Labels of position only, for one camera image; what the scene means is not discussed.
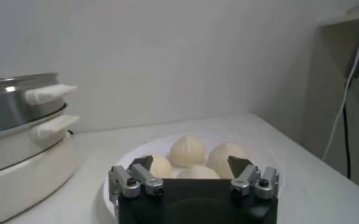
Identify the white steamed baozi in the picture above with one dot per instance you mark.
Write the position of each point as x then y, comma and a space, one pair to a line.
217, 161
162, 167
197, 172
187, 150

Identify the white round plate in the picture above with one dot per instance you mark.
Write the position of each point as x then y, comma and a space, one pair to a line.
148, 147

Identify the stainless steel steamer basket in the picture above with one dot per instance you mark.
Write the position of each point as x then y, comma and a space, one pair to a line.
8, 109

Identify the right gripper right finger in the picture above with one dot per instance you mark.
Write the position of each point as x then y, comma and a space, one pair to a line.
246, 179

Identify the white electric cooker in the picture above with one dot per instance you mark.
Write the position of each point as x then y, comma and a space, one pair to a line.
20, 182

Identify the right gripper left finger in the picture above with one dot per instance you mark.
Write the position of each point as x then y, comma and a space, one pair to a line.
136, 176

